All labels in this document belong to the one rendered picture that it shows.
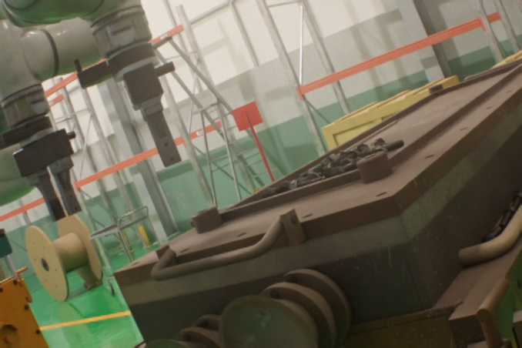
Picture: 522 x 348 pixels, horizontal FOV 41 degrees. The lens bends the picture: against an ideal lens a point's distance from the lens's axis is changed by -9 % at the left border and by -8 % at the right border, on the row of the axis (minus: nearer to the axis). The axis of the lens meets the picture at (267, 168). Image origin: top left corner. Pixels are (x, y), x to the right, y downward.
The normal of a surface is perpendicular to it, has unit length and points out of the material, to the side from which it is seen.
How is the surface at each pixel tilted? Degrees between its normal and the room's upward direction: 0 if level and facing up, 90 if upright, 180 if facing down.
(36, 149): 90
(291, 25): 90
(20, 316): 90
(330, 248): 90
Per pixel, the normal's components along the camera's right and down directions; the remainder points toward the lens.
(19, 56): 0.63, -0.18
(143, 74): 0.17, 0.00
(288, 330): -0.52, 0.28
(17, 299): 0.77, -0.27
